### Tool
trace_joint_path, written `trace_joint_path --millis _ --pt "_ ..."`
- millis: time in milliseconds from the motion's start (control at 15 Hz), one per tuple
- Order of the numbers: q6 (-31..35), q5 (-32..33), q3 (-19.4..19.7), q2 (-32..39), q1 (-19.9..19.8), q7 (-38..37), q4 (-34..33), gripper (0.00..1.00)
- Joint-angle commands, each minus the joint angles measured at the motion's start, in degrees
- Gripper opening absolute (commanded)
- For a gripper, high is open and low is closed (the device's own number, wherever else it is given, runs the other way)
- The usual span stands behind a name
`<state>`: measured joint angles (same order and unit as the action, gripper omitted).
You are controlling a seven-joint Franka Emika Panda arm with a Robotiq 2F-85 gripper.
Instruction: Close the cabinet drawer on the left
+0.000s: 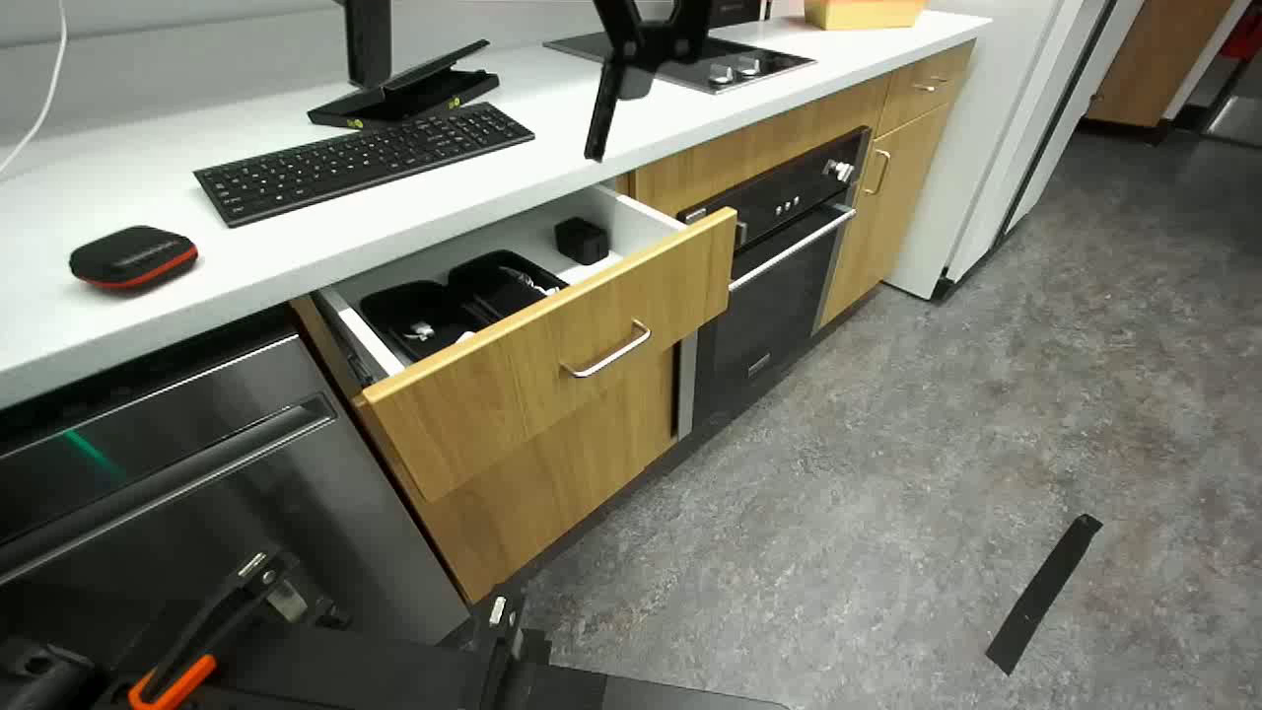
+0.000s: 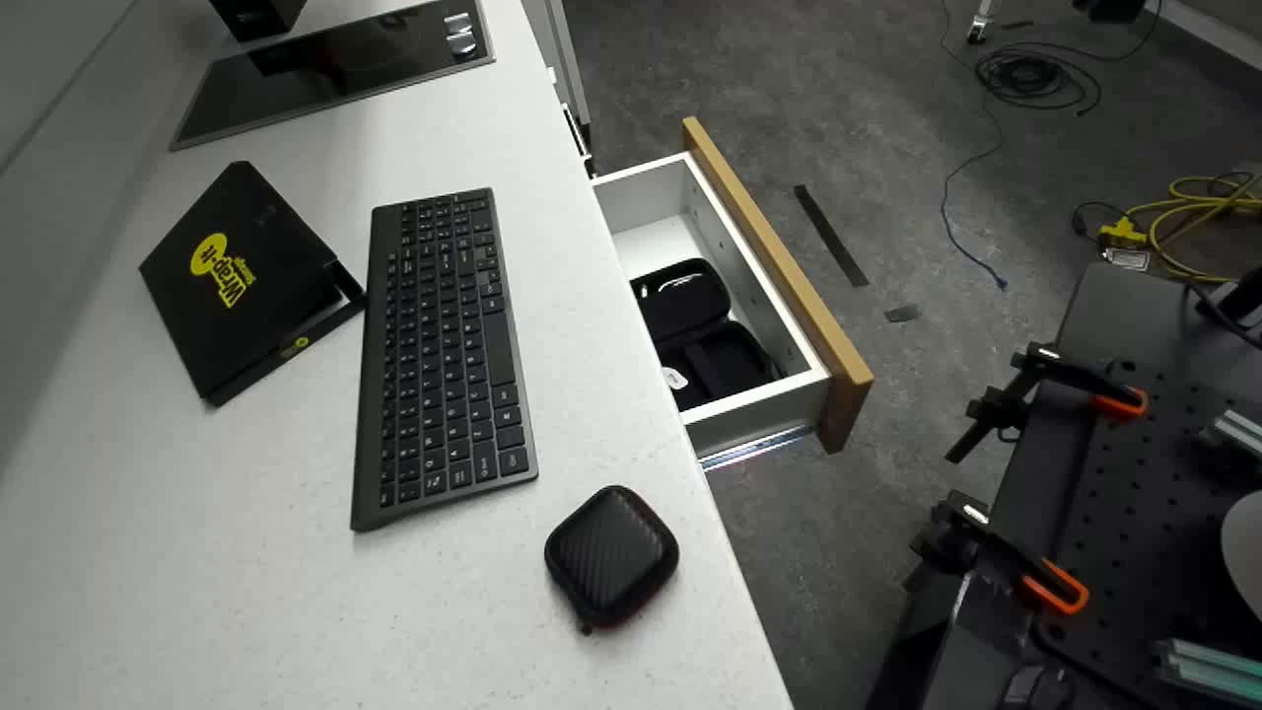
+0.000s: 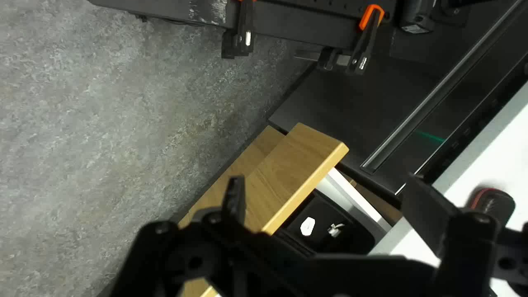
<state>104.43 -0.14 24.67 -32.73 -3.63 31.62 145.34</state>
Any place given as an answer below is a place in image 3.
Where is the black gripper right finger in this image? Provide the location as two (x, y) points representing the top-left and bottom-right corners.
(398, 173), (460, 260)

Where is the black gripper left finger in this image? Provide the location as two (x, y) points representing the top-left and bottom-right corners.
(220, 174), (247, 221)

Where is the wooden drawer with black interior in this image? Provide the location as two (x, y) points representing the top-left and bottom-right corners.
(240, 122), (407, 257)

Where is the small white oval object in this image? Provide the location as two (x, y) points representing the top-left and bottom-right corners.
(298, 216), (318, 237)

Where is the white board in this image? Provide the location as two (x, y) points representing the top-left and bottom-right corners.
(365, 80), (528, 297)

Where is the small white crumpled object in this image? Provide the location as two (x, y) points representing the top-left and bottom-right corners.
(326, 221), (347, 239)

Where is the black platform plate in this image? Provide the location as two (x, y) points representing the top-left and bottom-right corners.
(266, 0), (528, 201)

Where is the black bar clamp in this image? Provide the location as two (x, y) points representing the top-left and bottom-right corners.
(219, 0), (255, 61)

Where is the orange and black clamp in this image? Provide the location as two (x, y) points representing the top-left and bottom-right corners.
(316, 3), (387, 77)

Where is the black cylinder with red ring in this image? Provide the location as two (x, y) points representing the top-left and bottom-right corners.
(464, 186), (516, 227)

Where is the black metal frame rail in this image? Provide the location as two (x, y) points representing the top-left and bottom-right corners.
(359, 0), (528, 171)

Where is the black metal frame bar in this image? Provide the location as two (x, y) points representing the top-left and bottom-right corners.
(88, 0), (398, 52)

